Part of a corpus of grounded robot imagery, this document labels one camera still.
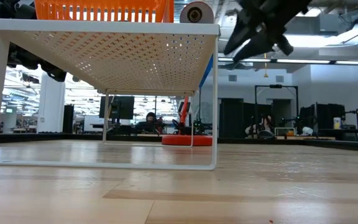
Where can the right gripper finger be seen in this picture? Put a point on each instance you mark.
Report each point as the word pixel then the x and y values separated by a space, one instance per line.
pixel 239 34
pixel 256 45

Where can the orange plastic basket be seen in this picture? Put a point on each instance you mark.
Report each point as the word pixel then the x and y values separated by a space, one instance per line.
pixel 104 6

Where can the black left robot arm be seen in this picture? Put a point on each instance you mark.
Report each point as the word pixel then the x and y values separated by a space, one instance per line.
pixel 23 57

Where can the red desk lamp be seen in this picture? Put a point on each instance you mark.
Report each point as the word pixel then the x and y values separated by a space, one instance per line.
pixel 185 140

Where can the ceiling light strip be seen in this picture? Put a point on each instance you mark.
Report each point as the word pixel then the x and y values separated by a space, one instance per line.
pixel 303 61

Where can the person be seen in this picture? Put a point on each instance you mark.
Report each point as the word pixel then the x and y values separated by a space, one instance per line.
pixel 261 126
pixel 150 123

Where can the white perforated shelf riser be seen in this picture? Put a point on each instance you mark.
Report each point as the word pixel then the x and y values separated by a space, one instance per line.
pixel 104 28

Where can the black background monitor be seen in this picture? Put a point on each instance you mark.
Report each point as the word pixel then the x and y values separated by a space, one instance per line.
pixel 120 107

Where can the black tall cabinet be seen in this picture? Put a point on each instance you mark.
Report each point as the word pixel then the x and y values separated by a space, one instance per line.
pixel 68 118

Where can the white column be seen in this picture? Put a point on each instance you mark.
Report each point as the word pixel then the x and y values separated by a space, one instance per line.
pixel 51 102

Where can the black gantry frame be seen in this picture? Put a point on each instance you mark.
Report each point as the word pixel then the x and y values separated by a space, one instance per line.
pixel 275 86

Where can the black aluminium table frame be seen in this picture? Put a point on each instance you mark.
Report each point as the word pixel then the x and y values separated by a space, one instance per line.
pixel 42 137

